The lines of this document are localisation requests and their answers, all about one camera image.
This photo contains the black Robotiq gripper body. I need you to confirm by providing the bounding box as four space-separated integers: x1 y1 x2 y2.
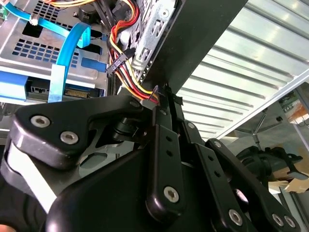
45 145 257 232

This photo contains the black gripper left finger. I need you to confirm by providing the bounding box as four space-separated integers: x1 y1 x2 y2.
0 95 188 218

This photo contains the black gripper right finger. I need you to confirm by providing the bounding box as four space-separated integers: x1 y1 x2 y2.
166 83 302 232

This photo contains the orange red power wire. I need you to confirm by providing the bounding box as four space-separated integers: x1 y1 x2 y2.
105 0 171 107

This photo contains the blue data wire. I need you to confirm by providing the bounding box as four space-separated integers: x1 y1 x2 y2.
2 0 92 103

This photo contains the hard disk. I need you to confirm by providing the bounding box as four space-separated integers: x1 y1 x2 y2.
0 71 108 103

